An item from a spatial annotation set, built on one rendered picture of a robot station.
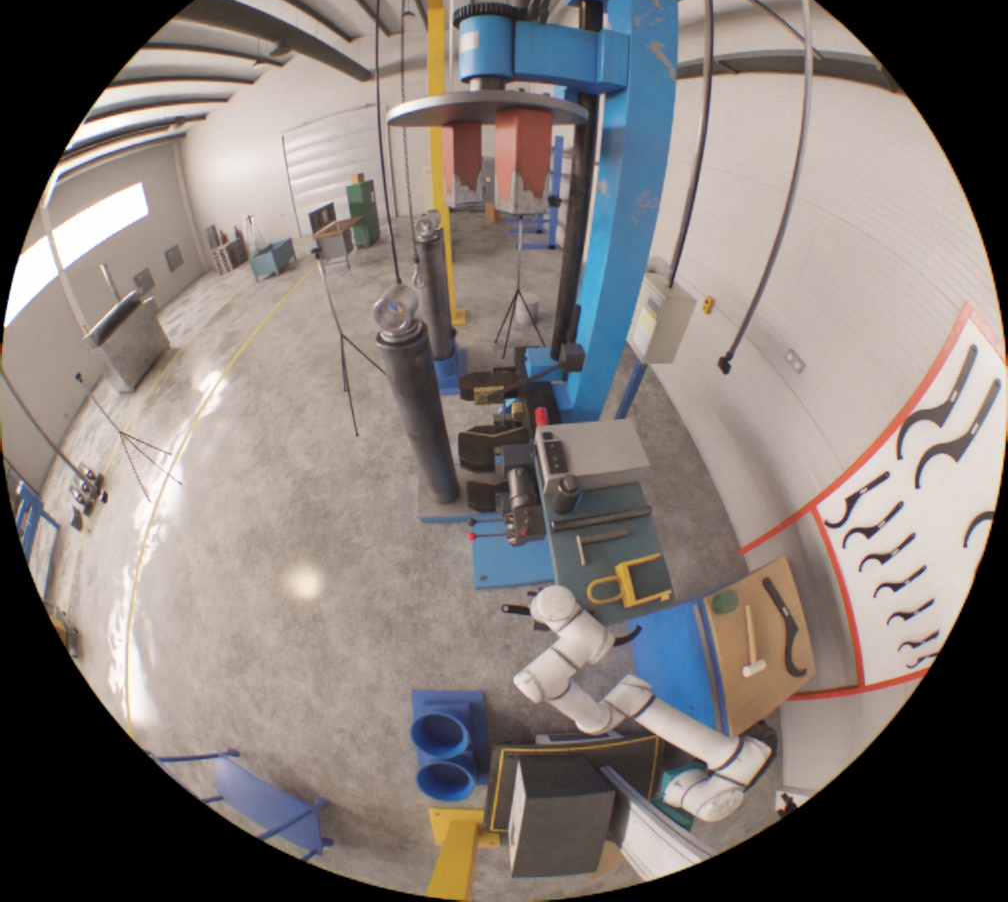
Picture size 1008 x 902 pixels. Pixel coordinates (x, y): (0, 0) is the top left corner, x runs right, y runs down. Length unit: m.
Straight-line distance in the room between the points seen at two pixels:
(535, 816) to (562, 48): 2.47
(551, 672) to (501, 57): 1.47
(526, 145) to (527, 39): 0.40
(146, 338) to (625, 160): 8.52
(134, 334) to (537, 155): 8.19
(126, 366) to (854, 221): 9.92
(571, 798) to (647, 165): 2.17
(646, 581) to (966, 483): 1.74
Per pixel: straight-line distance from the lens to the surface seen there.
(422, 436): 1.49
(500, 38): 1.01
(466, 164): 1.13
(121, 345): 8.21
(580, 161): 1.18
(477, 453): 1.33
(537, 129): 0.81
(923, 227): 2.14
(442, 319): 2.61
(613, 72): 1.03
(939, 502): 2.08
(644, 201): 1.05
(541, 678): 0.73
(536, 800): 1.49
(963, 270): 2.07
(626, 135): 1.01
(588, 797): 1.53
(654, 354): 1.64
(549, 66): 1.02
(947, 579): 2.21
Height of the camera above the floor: 2.10
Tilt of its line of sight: 46 degrees down
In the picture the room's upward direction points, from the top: 1 degrees clockwise
